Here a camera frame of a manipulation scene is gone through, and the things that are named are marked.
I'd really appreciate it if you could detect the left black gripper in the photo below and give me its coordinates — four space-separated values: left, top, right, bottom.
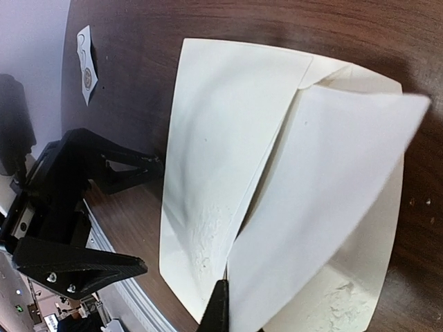
1 128 164 299

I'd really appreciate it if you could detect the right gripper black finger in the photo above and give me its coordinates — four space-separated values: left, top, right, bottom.
197 279 229 332

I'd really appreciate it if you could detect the cream paper envelope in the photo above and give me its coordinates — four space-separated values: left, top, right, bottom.
159 38 402 322

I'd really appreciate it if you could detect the white letter paper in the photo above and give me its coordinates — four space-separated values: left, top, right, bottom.
228 77 430 331

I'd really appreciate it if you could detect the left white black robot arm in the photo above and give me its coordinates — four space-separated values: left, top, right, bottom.
1 74 164 299

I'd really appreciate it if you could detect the sticker sheet with wax seal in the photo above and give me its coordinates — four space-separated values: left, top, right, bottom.
77 25 98 106

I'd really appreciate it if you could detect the front aluminium rail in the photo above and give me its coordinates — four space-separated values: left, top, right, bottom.
83 203 175 331

